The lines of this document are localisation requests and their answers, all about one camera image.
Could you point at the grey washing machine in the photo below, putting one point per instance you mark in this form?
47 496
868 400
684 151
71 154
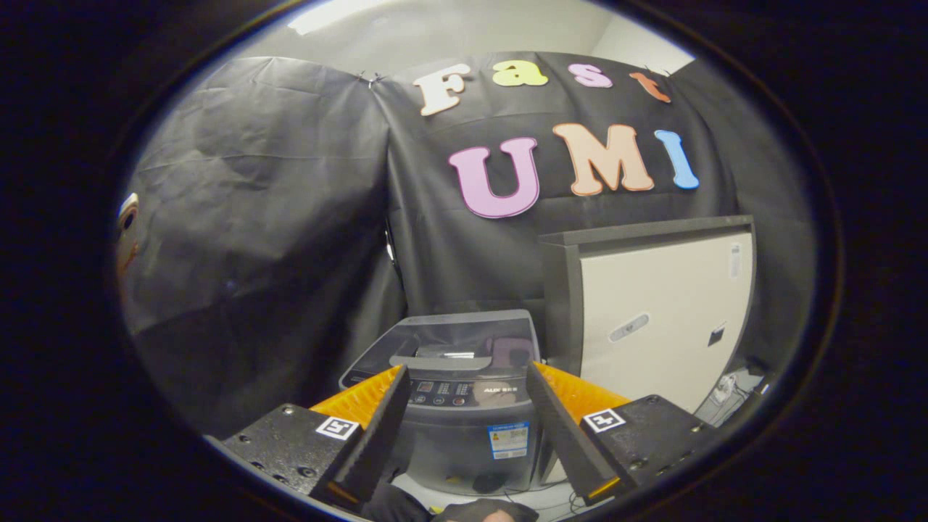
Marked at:
464 449

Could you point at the black backdrop cloth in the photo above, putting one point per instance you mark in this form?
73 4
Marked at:
275 217

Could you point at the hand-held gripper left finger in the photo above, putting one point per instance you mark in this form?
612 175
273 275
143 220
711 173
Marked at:
377 428

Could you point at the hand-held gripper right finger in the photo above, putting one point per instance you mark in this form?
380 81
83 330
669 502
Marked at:
554 428

